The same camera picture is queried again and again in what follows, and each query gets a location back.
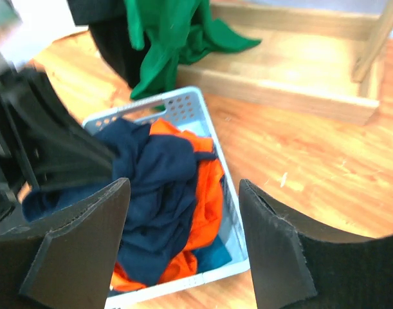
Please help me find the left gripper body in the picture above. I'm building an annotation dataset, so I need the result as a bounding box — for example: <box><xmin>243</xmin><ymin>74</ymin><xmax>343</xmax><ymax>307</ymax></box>
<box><xmin>0</xmin><ymin>70</ymin><xmax>26</xmax><ymax>223</ymax></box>

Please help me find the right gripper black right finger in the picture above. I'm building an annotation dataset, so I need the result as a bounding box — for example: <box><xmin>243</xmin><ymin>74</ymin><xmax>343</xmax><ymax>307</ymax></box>
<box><xmin>239</xmin><ymin>179</ymin><xmax>393</xmax><ymax>308</ymax></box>

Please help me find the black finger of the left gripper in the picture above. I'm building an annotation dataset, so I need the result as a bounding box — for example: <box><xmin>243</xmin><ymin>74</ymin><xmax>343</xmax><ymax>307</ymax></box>
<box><xmin>9</xmin><ymin>69</ymin><xmax>115</xmax><ymax>191</ymax></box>

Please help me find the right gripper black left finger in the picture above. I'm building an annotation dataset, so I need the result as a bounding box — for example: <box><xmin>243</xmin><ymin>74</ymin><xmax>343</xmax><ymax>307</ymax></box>
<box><xmin>0</xmin><ymin>178</ymin><xmax>131</xmax><ymax>308</ymax></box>

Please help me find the teal blue t shirt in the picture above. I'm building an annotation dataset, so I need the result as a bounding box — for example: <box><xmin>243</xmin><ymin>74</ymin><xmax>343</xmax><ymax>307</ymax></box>
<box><xmin>192</xmin><ymin>236</ymin><xmax>232</xmax><ymax>274</ymax></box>

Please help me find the orange t shirt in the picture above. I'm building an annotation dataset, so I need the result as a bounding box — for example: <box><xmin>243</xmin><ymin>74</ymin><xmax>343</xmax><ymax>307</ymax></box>
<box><xmin>111</xmin><ymin>119</ymin><xmax>230</xmax><ymax>292</ymax></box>

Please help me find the navy blue t shirt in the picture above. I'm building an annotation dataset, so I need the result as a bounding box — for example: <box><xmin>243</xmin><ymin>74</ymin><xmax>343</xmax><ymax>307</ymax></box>
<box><xmin>21</xmin><ymin>117</ymin><xmax>218</xmax><ymax>287</ymax></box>

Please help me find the green t shirt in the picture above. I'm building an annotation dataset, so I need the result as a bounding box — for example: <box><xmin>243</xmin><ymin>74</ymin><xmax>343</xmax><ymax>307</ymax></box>
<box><xmin>124</xmin><ymin>0</ymin><xmax>261</xmax><ymax>100</ymax></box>

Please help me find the black printed t shirt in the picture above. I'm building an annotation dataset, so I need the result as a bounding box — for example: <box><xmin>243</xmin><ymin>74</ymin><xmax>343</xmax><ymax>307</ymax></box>
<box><xmin>68</xmin><ymin>0</ymin><xmax>151</xmax><ymax>88</ymax></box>

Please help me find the light blue plastic basket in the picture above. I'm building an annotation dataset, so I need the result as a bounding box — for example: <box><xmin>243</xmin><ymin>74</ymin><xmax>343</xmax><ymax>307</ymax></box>
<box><xmin>82</xmin><ymin>86</ymin><xmax>250</xmax><ymax>308</ymax></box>

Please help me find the wooden clothes rack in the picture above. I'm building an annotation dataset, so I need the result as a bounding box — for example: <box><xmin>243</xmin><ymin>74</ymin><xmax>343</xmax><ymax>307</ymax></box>
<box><xmin>177</xmin><ymin>1</ymin><xmax>393</xmax><ymax>124</ymax></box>

